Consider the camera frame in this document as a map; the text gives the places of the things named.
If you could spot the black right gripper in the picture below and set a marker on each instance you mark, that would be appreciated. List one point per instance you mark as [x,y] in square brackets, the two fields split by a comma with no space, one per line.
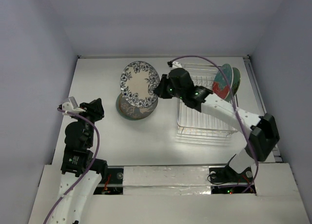
[163,89]

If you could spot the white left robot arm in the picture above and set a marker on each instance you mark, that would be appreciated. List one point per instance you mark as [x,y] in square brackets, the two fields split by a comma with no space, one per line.
[81,171]

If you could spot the foil covered front block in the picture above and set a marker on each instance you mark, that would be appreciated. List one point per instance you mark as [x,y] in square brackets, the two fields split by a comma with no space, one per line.
[166,180]

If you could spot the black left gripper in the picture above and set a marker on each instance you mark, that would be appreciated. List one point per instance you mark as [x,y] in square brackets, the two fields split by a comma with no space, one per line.
[94,108]

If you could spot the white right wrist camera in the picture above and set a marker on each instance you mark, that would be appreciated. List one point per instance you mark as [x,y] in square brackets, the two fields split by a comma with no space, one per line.
[174,64]

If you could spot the wire dish rack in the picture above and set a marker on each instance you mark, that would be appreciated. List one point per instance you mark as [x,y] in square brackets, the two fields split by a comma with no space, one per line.
[191,122]

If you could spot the plain teal plate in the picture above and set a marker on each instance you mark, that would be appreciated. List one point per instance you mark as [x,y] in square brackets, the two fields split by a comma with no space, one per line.
[119,111]

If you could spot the blue floral white plate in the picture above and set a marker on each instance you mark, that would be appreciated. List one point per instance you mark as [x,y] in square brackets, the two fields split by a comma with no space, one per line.
[137,83]

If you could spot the green rimmed plate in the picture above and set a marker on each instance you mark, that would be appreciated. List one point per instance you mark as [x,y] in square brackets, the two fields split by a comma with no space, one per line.
[236,80]

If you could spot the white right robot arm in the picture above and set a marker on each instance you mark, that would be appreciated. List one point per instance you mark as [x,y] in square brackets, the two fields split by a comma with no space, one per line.
[260,132]

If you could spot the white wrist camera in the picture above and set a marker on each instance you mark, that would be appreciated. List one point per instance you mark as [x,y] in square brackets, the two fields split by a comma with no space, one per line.
[174,64]
[70,105]

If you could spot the red and teal plate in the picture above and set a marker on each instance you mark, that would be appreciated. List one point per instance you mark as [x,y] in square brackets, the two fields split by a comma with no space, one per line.
[220,86]

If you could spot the grey reindeer pattern plate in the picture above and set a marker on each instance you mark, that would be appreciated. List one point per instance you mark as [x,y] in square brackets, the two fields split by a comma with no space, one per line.
[136,111]

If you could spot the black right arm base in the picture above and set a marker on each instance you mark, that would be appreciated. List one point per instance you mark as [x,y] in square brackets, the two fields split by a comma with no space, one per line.
[223,174]

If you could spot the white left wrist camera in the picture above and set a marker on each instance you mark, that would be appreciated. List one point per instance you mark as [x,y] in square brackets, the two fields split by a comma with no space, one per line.
[70,105]

